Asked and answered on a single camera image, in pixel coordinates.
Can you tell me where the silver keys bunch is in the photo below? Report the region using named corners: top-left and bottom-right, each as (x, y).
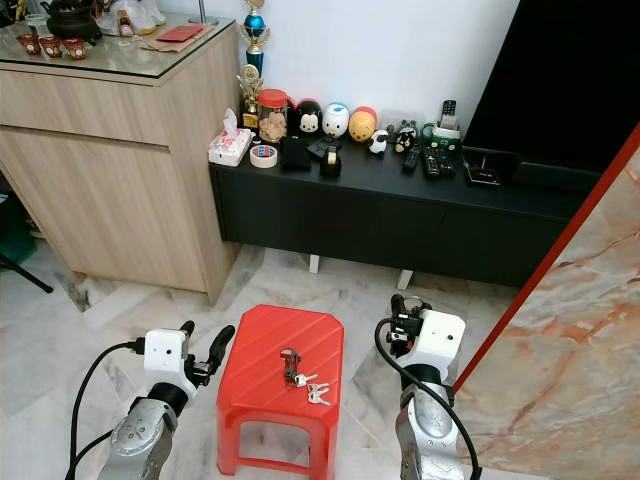
top-left (280, 347), bottom-right (332, 407)

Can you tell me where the red plastic stool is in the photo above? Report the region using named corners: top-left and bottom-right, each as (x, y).
top-left (216, 304), bottom-right (347, 480)

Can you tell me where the black TV console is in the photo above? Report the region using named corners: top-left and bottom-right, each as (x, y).
top-left (210, 145), bottom-right (587, 292)

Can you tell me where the black tape dispenser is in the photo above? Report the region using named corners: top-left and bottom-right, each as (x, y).
top-left (317, 144), bottom-right (345, 180)

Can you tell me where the marble table with red edge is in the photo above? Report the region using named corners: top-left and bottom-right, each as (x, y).
top-left (451, 120), bottom-right (640, 480)

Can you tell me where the small white black figurine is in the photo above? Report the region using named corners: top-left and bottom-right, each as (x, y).
top-left (367, 127), bottom-right (392, 156)

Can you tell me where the small black white toy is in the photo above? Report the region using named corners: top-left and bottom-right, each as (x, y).
top-left (392, 119), bottom-right (420, 154)

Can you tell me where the black stand leg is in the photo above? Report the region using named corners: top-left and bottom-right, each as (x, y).
top-left (0, 254), bottom-right (54, 295)

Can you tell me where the light wooden cabinet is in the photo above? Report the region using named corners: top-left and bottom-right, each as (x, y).
top-left (0, 24), bottom-right (243, 305)

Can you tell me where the black wallet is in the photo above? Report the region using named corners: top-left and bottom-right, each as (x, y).
top-left (279, 136), bottom-right (312, 172)

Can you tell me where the yellow round plush toy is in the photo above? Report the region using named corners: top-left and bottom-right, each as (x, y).
top-left (348, 105), bottom-right (379, 143)

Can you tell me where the white tape roll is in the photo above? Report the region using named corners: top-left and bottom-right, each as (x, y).
top-left (248, 144), bottom-right (279, 170)

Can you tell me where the pink white tissue box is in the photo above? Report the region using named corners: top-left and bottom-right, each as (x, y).
top-left (207, 109), bottom-right (254, 167)

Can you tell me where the white round plush toy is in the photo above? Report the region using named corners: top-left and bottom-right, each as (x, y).
top-left (322, 102), bottom-right (351, 140)

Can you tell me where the green bag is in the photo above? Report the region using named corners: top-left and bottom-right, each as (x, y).
top-left (0, 194), bottom-right (37, 267)

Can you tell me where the black mouse plush toy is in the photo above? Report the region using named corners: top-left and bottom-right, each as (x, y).
top-left (290, 98), bottom-right (324, 138)

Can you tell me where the snack jar with red lid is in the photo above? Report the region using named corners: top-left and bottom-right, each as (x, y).
top-left (256, 88), bottom-right (290, 144)

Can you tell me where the small gold trophy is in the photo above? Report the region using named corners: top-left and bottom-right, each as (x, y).
top-left (237, 64), bottom-right (264, 130)

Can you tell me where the black television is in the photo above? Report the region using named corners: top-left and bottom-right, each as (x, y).
top-left (462, 0), bottom-right (640, 168)

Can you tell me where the red packet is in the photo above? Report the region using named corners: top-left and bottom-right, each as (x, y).
top-left (156, 24), bottom-right (205, 44)

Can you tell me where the tall blue gold trophy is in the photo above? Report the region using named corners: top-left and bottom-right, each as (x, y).
top-left (239, 0), bottom-right (268, 76)

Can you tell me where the white ceramic figurine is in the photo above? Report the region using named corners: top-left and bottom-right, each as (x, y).
top-left (100, 0), bottom-right (167, 38)

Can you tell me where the black incense pot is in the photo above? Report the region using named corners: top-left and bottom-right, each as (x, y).
top-left (44, 0), bottom-right (104, 44)

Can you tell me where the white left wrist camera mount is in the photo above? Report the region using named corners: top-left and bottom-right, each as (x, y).
top-left (142, 327), bottom-right (190, 374)

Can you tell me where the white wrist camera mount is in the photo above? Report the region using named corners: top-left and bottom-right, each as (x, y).
top-left (142, 327), bottom-right (190, 374)
top-left (410, 309), bottom-right (468, 374)

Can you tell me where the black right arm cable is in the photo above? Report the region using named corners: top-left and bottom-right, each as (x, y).
top-left (374, 316), bottom-right (483, 480)

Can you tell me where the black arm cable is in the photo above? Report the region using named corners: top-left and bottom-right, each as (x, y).
top-left (374, 316), bottom-right (483, 480)
top-left (64, 338), bottom-right (147, 480)

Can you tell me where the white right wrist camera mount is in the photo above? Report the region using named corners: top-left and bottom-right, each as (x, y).
top-left (410, 309), bottom-right (468, 374)

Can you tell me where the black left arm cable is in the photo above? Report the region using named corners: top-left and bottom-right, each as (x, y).
top-left (64, 338), bottom-right (147, 480)

